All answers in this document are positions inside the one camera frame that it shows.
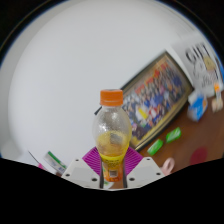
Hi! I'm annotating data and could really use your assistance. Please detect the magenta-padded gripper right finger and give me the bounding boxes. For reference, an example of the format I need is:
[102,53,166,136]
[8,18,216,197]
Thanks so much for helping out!
[122,146,165,190]

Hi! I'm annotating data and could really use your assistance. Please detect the framed group photo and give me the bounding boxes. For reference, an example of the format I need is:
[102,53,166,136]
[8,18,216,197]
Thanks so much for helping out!
[94,49,194,153]

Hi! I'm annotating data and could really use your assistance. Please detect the orange juice bottle orange cap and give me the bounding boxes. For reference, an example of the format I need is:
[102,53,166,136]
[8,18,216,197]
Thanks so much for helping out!
[92,88,133,183]

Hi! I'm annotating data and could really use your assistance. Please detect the small brown patterned box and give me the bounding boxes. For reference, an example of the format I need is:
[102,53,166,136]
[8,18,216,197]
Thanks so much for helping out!
[211,83,224,113]

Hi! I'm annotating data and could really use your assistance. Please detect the flat round red coaster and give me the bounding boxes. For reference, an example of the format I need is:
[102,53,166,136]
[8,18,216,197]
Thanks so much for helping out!
[189,146,209,166]

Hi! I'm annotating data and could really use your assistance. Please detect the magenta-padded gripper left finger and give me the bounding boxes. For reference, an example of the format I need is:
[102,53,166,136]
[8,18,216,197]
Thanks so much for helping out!
[60,146,104,190]

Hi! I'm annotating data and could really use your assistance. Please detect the white paper gift bag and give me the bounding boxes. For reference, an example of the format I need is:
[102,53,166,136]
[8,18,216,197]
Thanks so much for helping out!
[171,33,224,98]

